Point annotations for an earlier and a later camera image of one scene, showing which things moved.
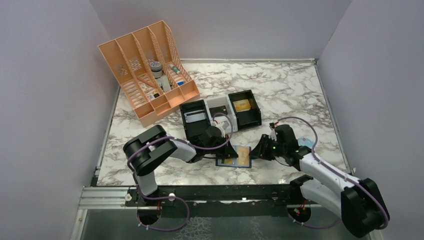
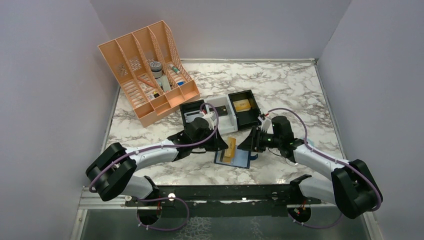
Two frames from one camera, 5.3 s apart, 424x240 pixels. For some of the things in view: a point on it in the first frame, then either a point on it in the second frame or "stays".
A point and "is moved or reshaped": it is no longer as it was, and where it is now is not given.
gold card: (243, 158) is moved or reshaped
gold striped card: (228, 161) stays
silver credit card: (195, 116) stays
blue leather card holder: (243, 160) stays
